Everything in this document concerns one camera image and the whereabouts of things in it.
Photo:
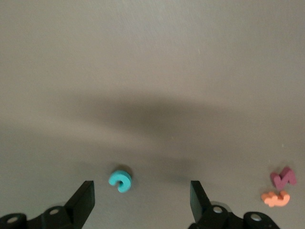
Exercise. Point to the maroon foam letter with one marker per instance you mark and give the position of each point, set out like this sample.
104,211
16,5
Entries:
278,180

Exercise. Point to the orange foam letter t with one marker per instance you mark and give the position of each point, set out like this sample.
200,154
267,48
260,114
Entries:
274,200

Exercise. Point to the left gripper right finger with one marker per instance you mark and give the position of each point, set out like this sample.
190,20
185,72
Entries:
199,202

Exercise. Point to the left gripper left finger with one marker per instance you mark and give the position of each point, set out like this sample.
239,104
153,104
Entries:
83,202

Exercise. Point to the teal foam letter c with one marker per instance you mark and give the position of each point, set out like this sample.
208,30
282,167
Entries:
114,177

